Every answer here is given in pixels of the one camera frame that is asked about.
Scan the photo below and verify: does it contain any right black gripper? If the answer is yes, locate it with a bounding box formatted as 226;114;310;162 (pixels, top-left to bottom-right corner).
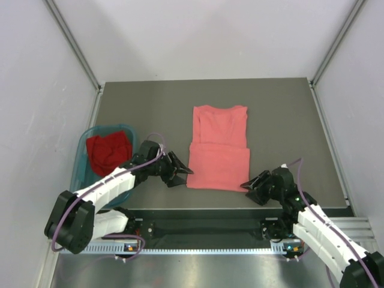
241;170;284;205

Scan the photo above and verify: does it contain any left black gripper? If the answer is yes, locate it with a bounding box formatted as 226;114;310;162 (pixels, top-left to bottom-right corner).
148;151;193;187

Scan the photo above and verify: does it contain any pink t shirt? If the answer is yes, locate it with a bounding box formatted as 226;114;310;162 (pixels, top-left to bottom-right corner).
187;105;250;193

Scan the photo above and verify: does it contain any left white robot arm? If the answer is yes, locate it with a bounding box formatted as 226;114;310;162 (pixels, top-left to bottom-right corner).
44;140;193;254

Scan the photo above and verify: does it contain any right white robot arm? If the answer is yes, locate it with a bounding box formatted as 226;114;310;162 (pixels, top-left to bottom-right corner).
241;164;383;287

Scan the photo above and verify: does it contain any dark red t shirt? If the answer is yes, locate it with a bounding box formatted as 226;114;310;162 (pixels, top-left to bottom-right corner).
86;130;133;177

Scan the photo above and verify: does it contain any teal plastic basket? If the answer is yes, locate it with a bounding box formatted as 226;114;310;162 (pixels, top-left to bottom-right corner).
70;124;138;192

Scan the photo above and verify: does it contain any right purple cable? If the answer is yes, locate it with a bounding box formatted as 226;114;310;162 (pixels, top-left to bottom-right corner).
280;158;380;288

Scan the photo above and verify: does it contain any slotted cable duct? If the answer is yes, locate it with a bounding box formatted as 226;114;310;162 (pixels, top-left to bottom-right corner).
59;241;304;256

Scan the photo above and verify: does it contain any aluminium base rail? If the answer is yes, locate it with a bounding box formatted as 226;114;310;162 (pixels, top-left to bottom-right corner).
46;217;377;244

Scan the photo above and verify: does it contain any right aluminium frame post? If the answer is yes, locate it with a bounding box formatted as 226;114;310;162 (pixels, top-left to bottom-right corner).
310;0;370;88

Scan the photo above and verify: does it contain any aluminium frame post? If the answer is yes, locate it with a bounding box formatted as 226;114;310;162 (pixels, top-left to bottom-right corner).
41;0;103;91
310;0;370;88

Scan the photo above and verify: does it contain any left aluminium frame post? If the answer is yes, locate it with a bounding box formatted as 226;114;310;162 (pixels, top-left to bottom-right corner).
41;0;103;91

